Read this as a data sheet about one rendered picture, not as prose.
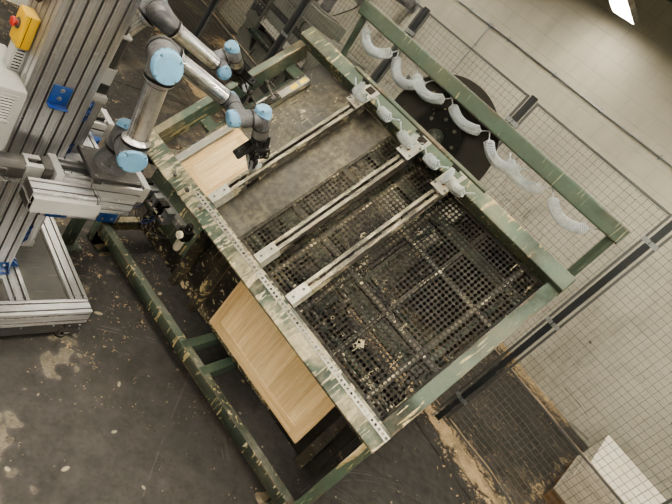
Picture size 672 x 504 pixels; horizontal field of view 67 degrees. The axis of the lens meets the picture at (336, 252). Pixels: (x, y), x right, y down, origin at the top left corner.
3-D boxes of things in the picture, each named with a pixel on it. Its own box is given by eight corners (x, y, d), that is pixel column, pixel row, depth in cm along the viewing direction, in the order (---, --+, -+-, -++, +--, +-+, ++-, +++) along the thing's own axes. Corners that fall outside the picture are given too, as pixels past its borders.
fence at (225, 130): (176, 160, 297) (174, 156, 294) (306, 79, 319) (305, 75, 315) (181, 165, 296) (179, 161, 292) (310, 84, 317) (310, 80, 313)
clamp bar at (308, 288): (284, 297, 262) (278, 281, 240) (452, 174, 289) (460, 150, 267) (295, 311, 259) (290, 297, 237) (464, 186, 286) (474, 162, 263)
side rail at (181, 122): (159, 138, 311) (152, 127, 301) (302, 51, 335) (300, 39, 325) (164, 144, 309) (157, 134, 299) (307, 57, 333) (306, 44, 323)
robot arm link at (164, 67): (138, 158, 219) (182, 44, 193) (143, 179, 210) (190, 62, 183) (109, 152, 212) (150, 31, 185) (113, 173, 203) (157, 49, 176)
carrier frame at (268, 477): (85, 235, 334) (141, 137, 301) (230, 231, 452) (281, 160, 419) (277, 533, 264) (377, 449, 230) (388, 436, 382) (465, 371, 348)
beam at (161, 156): (141, 148, 308) (134, 137, 298) (158, 138, 311) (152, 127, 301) (371, 455, 237) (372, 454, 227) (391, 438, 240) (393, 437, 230)
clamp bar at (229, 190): (208, 199, 286) (196, 177, 264) (369, 93, 313) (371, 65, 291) (217, 211, 283) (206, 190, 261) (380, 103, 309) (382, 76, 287)
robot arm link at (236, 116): (222, 117, 221) (246, 117, 226) (228, 131, 214) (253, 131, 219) (223, 101, 216) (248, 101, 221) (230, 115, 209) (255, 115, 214)
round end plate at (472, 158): (355, 144, 349) (433, 46, 316) (359, 145, 354) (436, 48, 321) (433, 225, 323) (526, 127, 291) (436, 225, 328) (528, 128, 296)
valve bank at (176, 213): (118, 197, 289) (136, 165, 280) (139, 198, 301) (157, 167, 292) (162, 260, 273) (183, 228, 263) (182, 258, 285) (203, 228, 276)
